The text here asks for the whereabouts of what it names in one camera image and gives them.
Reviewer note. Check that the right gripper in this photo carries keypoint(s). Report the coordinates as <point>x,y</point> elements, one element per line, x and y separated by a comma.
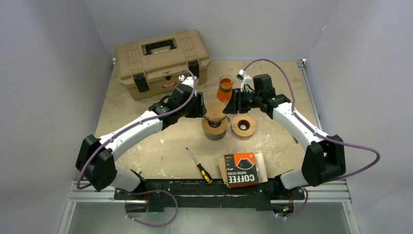
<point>235,105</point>

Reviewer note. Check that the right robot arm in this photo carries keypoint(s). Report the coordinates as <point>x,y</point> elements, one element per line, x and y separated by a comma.
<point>324,157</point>

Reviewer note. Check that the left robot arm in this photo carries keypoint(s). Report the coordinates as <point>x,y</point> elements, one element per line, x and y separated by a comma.
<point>97,155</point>

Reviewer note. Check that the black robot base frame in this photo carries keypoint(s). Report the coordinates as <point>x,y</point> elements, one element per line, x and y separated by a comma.
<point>195,193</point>

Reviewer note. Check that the tan plastic toolbox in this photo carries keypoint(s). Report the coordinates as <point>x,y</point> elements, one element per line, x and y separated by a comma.
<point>151,67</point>

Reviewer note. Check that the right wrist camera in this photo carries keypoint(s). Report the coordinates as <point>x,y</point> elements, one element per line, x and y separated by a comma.
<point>246,81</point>

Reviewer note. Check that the wooden ring holder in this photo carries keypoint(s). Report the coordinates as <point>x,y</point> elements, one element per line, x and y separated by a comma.
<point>243,126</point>
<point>214,129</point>

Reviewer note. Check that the yellow black screwdriver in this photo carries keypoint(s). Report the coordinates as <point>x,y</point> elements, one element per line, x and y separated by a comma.
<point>204,173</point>

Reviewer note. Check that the brown paper coffee filter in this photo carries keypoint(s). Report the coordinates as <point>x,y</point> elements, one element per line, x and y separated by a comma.
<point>215,110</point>

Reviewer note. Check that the smoky glass carafe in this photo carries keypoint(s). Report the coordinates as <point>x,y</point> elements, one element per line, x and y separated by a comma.
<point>214,137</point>

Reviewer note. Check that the orange glass carafe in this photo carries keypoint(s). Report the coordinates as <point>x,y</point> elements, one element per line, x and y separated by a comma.
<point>224,92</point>

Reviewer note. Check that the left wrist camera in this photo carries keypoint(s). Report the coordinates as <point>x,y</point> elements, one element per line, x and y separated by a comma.
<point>190,81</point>

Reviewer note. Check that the smoky glass dripper cone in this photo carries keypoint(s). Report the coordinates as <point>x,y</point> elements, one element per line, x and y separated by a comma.
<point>214,122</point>

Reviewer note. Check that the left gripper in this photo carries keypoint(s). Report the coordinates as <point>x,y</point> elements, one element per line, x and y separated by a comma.
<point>199,109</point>

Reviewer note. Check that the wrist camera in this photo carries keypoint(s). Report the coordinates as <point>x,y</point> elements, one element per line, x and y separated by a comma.
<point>246,81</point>
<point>190,81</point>

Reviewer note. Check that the coffee paper filter box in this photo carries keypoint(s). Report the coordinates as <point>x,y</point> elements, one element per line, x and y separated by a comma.
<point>241,170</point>

